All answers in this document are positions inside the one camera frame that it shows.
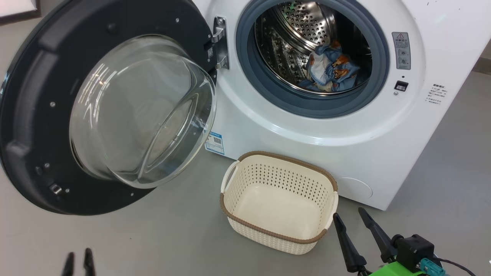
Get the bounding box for white panel dark frame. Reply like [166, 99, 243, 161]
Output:
[0, 0, 41, 25]

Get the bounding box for round white filter cover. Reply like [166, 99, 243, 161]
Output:
[338, 177, 373, 200]

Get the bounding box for cream perforated laundry basket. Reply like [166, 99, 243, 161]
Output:
[220, 151, 339, 255]

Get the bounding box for grey rubber door gasket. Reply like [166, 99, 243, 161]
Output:
[235, 0, 390, 118]

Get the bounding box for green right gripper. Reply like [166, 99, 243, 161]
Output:
[333, 207, 426, 276]

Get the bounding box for grey warning label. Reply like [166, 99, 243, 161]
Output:
[392, 32, 412, 70]

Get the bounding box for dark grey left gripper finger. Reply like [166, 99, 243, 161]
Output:
[84, 248, 96, 276]
[61, 252, 75, 276]

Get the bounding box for white washing machine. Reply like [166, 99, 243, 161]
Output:
[192, 0, 491, 211]

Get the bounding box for blue energy label sticker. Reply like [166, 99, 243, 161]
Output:
[204, 131, 225, 155]

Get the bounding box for steel washing drum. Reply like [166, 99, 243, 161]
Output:
[255, 0, 372, 95]

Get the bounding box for blue bear print clothes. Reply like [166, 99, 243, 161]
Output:
[305, 41, 361, 92]

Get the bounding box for right camera cable teal plug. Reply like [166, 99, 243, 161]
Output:
[419, 258, 478, 276]

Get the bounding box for black washing machine door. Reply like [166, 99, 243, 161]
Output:
[0, 0, 218, 216]

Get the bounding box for metal door hinge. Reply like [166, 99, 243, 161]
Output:
[210, 16, 230, 70]

